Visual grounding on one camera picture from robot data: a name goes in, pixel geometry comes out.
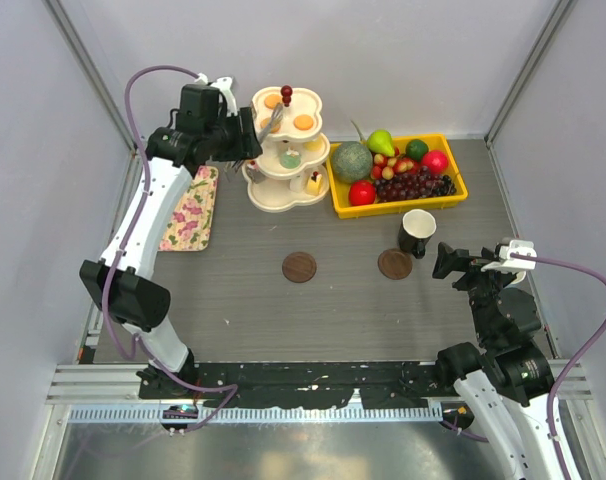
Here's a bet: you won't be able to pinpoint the green melon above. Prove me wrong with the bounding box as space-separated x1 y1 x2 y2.
331 141 373 184

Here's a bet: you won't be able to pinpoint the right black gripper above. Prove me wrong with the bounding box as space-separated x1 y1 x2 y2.
432 241 515 341

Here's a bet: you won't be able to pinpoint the yellow round dessert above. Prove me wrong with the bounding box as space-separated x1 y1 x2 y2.
304 138 324 152

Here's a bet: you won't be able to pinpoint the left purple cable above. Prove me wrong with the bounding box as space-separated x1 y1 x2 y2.
102 64 239 434

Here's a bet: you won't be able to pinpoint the green round dessert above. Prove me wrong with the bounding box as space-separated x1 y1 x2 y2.
279 149 301 170

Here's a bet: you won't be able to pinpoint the green lime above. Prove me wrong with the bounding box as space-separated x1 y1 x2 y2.
405 139 429 162

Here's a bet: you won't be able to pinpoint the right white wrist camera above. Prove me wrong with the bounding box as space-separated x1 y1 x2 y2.
481 239 537 274

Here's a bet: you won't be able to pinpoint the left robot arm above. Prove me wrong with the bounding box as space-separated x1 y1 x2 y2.
79 77 262 398

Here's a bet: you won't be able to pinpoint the purple grape bunch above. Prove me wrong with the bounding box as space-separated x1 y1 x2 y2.
373 169 444 202

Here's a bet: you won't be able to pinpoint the orange macaron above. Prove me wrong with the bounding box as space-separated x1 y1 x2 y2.
260 118 280 133
293 114 315 131
264 94 281 109

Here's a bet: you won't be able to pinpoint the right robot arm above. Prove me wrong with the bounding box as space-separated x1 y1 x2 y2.
432 239 581 479

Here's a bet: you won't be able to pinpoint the cream three-tier stand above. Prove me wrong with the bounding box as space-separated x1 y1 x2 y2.
241 85 330 213

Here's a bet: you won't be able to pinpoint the metal tongs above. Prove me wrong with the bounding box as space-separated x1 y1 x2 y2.
224 102 285 179

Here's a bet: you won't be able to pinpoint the wooden coaster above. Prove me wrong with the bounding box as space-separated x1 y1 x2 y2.
377 248 413 280
282 252 317 283

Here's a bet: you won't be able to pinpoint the pink red apple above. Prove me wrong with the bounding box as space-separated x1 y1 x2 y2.
421 150 449 175

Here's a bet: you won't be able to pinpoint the green pear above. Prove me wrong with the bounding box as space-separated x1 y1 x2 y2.
366 129 395 157

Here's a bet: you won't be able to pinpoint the white cake slice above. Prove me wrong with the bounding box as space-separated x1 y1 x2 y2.
289 176 307 193

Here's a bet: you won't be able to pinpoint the floral dessert tray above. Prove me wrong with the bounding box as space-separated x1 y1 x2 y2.
159 166 219 252

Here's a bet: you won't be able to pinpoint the yellow cake slice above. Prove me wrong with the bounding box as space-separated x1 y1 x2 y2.
305 171 323 196

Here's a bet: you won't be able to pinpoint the red tomato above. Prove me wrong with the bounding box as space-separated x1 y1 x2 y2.
348 180 377 207

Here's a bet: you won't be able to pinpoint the white cable duct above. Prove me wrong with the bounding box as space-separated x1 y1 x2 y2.
68 402 443 425

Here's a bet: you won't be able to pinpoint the black grape bunch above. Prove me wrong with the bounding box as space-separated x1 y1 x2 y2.
431 175 457 197

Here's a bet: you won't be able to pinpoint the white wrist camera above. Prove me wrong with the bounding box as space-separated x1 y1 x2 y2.
481 239 537 274
194 73 239 117

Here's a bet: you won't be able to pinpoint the chocolate swirl roll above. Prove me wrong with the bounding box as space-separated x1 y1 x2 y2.
246 167 265 184

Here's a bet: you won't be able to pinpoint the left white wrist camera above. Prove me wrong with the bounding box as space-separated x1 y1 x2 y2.
194 73 239 117

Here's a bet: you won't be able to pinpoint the black mug white inside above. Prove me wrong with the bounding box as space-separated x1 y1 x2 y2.
397 209 437 259

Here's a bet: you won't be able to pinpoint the yellow plastic fruit bin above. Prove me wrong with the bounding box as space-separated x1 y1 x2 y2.
326 133 469 219

